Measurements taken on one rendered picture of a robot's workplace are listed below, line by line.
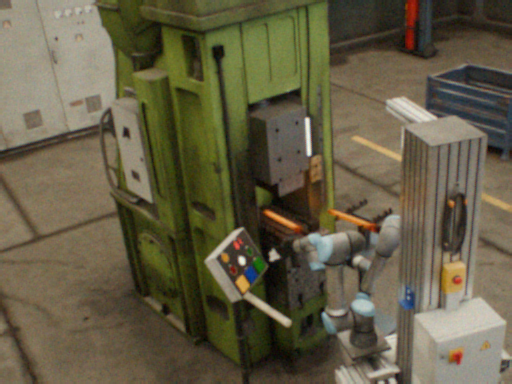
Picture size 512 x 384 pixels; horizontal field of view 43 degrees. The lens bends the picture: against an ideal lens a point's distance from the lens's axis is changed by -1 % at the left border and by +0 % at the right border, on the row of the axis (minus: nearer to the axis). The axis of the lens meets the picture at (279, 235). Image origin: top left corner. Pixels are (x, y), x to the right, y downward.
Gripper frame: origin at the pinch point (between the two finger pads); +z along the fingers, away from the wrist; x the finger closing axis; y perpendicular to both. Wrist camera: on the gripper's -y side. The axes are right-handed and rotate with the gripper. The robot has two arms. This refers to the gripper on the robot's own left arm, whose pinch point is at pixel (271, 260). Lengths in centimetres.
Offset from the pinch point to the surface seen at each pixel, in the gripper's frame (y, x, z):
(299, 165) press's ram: 32, -51, -16
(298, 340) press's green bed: -74, -35, 48
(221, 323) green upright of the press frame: -39, -22, 86
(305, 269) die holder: -30, -44, 16
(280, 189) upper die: 26.9, -36.5, -4.8
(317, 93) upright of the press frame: 61, -84, -33
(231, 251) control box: 17.7, 12.8, 10.4
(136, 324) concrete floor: -22, -30, 173
